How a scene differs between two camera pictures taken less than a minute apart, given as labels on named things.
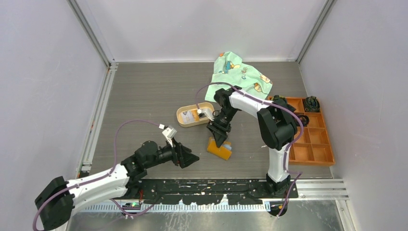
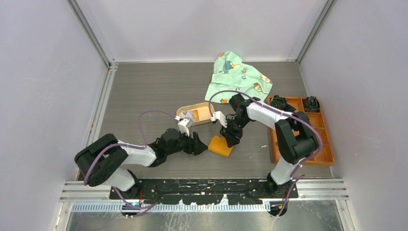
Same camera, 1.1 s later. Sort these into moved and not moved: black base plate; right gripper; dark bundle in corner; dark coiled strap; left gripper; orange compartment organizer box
Moved: right gripper; left gripper
Not moved: dark coiled strap; orange compartment organizer box; dark bundle in corner; black base plate
